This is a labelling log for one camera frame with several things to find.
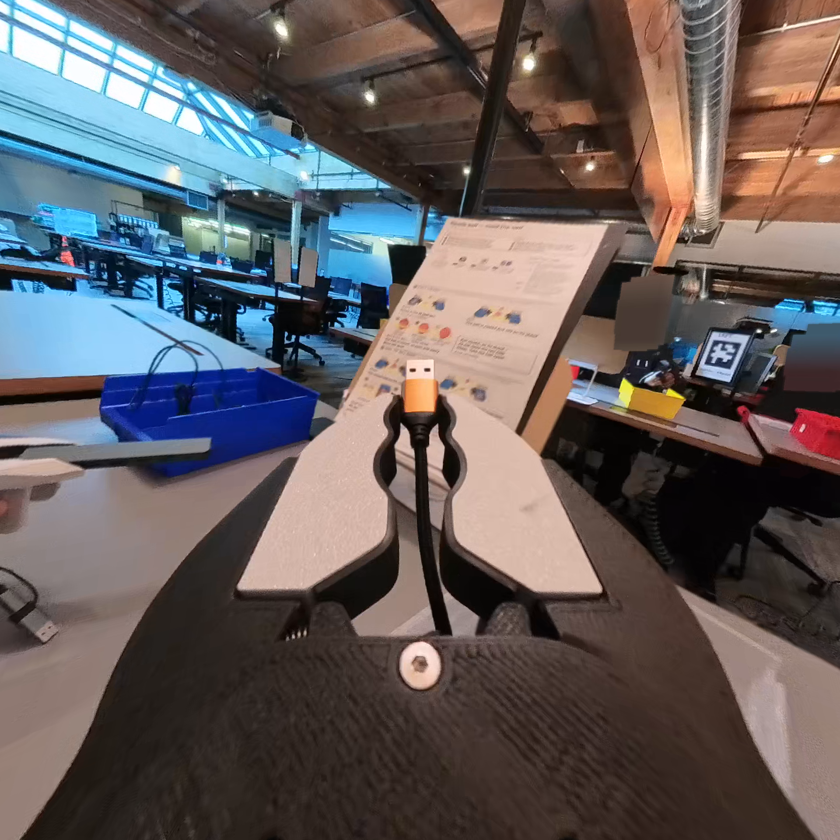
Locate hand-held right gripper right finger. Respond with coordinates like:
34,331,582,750
438,392,605,623

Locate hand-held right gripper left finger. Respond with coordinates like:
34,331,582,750
236,394,403,619

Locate slim grey USB hub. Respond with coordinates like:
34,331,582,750
20,437,213,469

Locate blue plastic bin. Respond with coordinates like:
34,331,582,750
100,367,320,479

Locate smooth black USB cable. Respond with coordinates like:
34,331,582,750
0,567,61,644

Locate black braided cable orange plugs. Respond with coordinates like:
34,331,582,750
400,358,455,636

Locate grey desk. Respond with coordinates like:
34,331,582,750
0,394,840,840

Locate wood-edged background desk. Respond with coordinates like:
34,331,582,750
567,384,765,467

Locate instruction sheet on stand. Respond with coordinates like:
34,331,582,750
338,220,631,455

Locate white table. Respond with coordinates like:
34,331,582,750
0,292,283,398

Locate yellow plastic bin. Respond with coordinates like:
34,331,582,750
619,377,686,421

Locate black office chair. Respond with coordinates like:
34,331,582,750
357,282,392,329
283,276,332,383

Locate printed instruction sheet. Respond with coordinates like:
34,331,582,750
341,220,614,427

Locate tablet with marker tag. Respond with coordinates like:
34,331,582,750
694,327,757,385

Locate black panel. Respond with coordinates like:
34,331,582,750
387,244,427,286

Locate red plastic bin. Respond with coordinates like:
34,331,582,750
789,408,840,460

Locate ceiling projector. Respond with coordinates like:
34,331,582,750
252,112,307,151

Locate black pole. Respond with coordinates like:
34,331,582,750
459,0,527,217

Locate silver ventilation duct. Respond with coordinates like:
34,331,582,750
679,0,742,238

